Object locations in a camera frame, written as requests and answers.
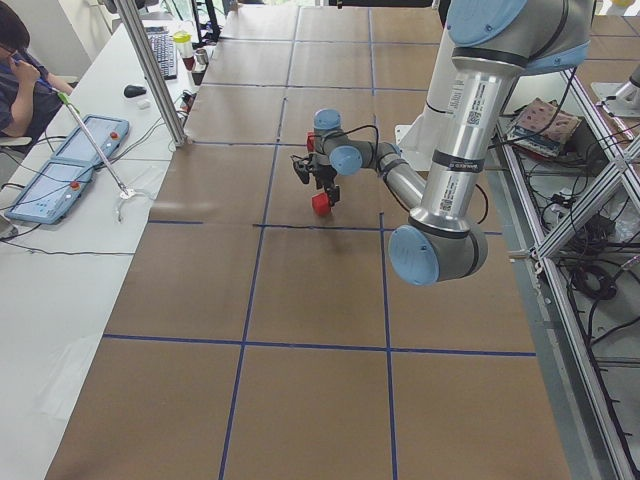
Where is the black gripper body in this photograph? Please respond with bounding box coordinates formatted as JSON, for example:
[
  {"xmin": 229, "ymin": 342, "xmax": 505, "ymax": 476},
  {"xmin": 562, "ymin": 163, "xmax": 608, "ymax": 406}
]
[{"xmin": 313, "ymin": 167, "xmax": 337, "ymax": 190}]

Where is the red block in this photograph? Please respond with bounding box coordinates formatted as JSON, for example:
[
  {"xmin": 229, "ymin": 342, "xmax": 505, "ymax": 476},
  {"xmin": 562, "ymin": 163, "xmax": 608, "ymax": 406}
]
[
  {"xmin": 311, "ymin": 193, "xmax": 332, "ymax": 217},
  {"xmin": 306, "ymin": 131, "xmax": 316, "ymax": 152}
]

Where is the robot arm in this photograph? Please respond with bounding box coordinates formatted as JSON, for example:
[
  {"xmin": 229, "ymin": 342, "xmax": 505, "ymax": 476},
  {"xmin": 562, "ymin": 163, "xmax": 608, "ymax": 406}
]
[{"xmin": 294, "ymin": 1, "xmax": 595, "ymax": 285}]

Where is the metal cup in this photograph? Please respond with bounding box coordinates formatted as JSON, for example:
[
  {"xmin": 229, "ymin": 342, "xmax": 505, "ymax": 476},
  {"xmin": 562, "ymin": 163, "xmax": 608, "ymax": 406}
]
[{"xmin": 194, "ymin": 48, "xmax": 209, "ymax": 66}]

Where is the thin metal rod stand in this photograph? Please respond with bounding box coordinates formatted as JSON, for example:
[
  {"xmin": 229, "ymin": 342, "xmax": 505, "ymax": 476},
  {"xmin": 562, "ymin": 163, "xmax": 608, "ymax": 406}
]
[{"xmin": 55, "ymin": 92, "xmax": 156, "ymax": 221}]

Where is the black keyboard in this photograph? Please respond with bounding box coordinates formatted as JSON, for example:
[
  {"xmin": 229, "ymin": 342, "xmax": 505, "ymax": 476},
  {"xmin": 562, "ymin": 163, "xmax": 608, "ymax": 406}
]
[{"xmin": 145, "ymin": 27, "xmax": 177, "ymax": 80}]

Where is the black computer mouse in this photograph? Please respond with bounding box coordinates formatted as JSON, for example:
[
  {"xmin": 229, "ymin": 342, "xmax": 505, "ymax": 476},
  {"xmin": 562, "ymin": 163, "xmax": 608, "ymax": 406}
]
[{"xmin": 123, "ymin": 84, "xmax": 147, "ymax": 98}]

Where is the teach pendant far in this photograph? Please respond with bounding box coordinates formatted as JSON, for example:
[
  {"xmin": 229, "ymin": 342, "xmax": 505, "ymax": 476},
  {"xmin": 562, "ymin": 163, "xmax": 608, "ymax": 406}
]
[{"xmin": 51, "ymin": 114, "xmax": 132, "ymax": 170}]

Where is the teach pendant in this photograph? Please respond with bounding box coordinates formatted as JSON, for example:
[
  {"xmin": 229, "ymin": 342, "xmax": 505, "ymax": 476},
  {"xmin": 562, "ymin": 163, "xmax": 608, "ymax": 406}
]
[
  {"xmin": 6, "ymin": 159, "xmax": 94, "ymax": 225},
  {"xmin": 51, "ymin": 114, "xmax": 132, "ymax": 170}
]

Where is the teach pendant near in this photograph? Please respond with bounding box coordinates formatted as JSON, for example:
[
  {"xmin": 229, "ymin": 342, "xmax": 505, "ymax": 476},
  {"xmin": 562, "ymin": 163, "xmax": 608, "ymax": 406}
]
[{"xmin": 6, "ymin": 159, "xmax": 94, "ymax": 225}]

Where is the seated person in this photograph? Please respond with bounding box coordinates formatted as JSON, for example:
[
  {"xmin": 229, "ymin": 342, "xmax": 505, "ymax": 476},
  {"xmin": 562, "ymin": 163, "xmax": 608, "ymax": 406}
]
[{"xmin": 1, "ymin": 3, "xmax": 73, "ymax": 141}]

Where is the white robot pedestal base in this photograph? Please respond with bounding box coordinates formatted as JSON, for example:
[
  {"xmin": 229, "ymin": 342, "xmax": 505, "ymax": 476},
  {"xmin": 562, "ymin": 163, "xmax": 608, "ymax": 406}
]
[{"xmin": 395, "ymin": 105, "xmax": 440, "ymax": 171}]

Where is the aluminium frame post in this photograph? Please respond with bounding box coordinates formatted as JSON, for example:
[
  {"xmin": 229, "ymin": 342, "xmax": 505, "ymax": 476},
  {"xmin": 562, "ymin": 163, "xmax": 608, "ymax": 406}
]
[{"xmin": 114, "ymin": 0, "xmax": 187, "ymax": 147}]

